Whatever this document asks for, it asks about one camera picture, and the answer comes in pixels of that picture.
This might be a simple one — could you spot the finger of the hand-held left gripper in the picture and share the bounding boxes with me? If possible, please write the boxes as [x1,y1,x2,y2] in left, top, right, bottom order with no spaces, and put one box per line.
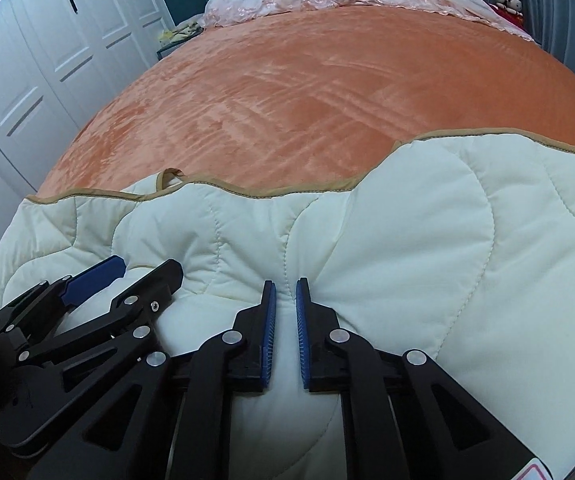
[0,255,128,343]
[16,259,185,393]

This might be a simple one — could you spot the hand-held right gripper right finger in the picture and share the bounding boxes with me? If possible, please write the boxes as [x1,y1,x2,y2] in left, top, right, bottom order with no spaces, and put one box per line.
[294,277,529,480]

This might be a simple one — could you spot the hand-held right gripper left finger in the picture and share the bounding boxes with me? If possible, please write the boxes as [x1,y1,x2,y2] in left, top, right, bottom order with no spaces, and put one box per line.
[32,279,279,480]

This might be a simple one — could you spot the cream quilted jacket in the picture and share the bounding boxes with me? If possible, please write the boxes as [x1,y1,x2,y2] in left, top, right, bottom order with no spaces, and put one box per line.
[0,129,575,480]

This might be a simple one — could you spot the orange plush blanket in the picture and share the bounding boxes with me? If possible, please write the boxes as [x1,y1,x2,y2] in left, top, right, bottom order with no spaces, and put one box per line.
[35,2,575,200]

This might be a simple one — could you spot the dark nightstand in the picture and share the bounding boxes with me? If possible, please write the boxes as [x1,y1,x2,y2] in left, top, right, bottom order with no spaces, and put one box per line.
[156,41,189,64]

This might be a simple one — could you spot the white panelled wardrobe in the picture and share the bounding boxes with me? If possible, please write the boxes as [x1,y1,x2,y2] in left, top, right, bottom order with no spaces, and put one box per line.
[0,0,209,261]

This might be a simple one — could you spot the pale yellow cloth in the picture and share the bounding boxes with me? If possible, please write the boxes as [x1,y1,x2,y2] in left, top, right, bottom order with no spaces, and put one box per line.
[160,21,204,44]

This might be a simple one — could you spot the red plush toy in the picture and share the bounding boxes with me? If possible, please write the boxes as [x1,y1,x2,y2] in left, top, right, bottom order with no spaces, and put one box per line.
[491,0,527,27]

